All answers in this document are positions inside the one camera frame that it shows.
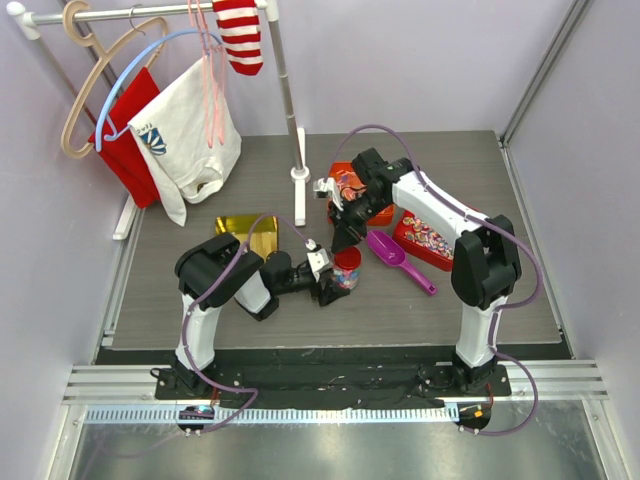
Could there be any aluminium rail frame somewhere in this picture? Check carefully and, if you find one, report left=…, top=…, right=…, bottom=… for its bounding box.
left=51, top=360, right=627, bottom=479

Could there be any white clothes rack stand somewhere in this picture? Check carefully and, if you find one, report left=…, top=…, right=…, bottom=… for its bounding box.
left=6, top=1, right=310, bottom=227

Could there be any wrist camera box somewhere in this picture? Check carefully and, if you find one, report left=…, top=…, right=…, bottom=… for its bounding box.
left=312, top=177, right=344, bottom=211
left=303, top=239, right=333, bottom=285

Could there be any purple plastic scoop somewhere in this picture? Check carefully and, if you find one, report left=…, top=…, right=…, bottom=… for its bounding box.
left=366, top=230, right=438, bottom=296

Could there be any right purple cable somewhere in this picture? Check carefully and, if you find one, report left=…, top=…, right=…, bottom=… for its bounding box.
left=331, top=123, right=544, bottom=436

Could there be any orange candy box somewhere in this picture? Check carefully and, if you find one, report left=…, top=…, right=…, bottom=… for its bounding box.
left=329, top=162, right=395, bottom=227

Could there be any red lollipop box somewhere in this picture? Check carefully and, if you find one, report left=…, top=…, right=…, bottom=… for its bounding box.
left=392, top=211, right=454, bottom=272

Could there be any gold tin of star candies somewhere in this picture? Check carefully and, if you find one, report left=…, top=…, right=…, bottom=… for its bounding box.
left=214, top=214, right=279, bottom=262

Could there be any blue clothes hanger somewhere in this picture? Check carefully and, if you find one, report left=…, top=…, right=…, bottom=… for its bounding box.
left=94, top=28, right=201, bottom=153

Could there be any clear plastic jar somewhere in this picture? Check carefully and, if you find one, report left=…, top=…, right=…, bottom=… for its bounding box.
left=332, top=266, right=360, bottom=290

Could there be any wooden clothes hanger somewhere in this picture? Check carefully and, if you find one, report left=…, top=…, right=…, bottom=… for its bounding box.
left=60, top=1, right=169, bottom=159

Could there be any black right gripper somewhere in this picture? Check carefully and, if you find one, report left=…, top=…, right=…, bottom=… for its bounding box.
left=329, top=190, right=391, bottom=254

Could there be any purple cable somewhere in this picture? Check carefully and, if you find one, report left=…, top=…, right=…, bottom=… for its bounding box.
left=331, top=123, right=544, bottom=436
left=180, top=214, right=314, bottom=434

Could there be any red jar lid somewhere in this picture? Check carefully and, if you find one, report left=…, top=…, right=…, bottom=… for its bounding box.
left=334, top=247, right=362, bottom=271

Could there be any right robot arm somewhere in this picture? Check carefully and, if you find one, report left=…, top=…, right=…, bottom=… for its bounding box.
left=313, top=148, right=522, bottom=395

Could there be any red white striped sock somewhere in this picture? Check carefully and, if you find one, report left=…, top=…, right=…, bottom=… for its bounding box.
left=213, top=0, right=263, bottom=76

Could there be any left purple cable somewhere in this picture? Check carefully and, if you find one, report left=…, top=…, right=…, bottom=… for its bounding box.
left=180, top=214, right=314, bottom=434

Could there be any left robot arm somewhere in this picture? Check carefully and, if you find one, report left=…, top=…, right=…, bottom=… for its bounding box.
left=172, top=233, right=350, bottom=399

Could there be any pink wire hanger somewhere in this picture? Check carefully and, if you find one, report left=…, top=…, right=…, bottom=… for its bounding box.
left=187, top=1, right=226, bottom=148

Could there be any white cloth bag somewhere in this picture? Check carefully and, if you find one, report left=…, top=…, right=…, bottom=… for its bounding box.
left=128, top=59, right=241, bottom=226

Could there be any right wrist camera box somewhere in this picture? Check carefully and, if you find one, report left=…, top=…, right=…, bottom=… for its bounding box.
left=312, top=177, right=344, bottom=211

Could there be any red cloth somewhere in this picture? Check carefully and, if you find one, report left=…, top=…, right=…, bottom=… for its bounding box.
left=99, top=67, right=160, bottom=209

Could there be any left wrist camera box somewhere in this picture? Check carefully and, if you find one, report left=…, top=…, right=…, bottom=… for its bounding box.
left=303, top=239, right=333, bottom=285

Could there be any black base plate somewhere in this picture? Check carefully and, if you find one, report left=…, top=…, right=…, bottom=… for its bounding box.
left=150, top=346, right=512, bottom=410

